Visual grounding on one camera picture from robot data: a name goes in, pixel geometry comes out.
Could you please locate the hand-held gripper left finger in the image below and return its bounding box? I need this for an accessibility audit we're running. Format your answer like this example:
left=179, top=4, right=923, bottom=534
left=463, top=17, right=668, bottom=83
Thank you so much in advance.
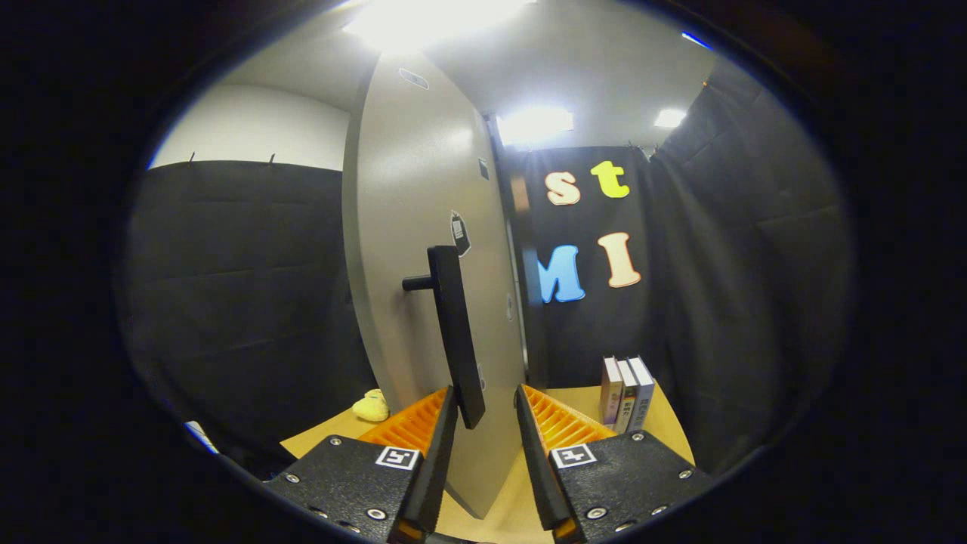
left=264, top=385, right=459, bottom=544

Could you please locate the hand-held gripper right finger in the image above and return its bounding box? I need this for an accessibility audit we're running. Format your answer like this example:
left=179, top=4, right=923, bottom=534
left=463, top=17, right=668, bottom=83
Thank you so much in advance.
left=514, top=384, right=715, bottom=544

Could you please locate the black door handle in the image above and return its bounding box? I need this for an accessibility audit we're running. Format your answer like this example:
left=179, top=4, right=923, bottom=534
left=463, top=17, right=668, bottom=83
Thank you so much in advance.
left=402, top=246, right=487, bottom=430

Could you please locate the beige cabinet door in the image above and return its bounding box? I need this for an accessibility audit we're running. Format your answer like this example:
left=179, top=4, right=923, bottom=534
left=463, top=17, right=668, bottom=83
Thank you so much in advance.
left=341, top=53, right=530, bottom=521

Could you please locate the yellow plush toy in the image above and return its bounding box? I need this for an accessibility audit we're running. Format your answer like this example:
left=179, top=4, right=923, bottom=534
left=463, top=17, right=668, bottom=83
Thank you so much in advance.
left=352, top=389, right=391, bottom=422

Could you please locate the white spine book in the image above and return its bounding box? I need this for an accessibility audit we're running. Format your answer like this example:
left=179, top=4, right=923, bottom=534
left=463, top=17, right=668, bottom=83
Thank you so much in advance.
left=616, top=359, right=640, bottom=434

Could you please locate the blue grey spine book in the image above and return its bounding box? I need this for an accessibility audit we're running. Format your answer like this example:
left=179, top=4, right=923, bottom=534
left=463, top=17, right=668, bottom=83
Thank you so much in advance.
left=627, top=356, right=655, bottom=433

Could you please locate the black backdrop cloth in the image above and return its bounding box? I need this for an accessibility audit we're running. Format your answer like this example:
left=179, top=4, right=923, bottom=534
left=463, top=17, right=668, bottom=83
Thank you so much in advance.
left=521, top=145, right=666, bottom=390
left=646, top=60, right=854, bottom=477
left=121, top=160, right=378, bottom=477

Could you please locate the large bright ceiling light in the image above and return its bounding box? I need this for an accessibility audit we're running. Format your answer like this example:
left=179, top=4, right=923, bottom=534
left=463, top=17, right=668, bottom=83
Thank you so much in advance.
left=344, top=0, right=530, bottom=50

